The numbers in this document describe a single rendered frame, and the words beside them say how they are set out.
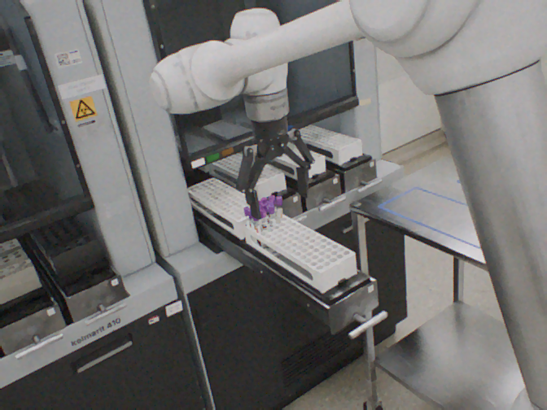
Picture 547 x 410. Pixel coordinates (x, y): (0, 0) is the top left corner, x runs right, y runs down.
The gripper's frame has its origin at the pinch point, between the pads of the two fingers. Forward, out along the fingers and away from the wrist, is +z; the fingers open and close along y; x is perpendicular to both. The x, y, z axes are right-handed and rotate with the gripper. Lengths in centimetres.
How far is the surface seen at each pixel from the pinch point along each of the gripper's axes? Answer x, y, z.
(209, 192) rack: 34.4, -0.9, 8.4
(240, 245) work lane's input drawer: 12.6, -5.5, 14.4
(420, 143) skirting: 143, 209, 89
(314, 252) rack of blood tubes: -11.4, -0.4, 8.3
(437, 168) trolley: 2, 55, 12
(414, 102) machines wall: 144, 205, 59
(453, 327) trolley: -4, 56, 66
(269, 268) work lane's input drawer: -1.5, -6.3, 14.2
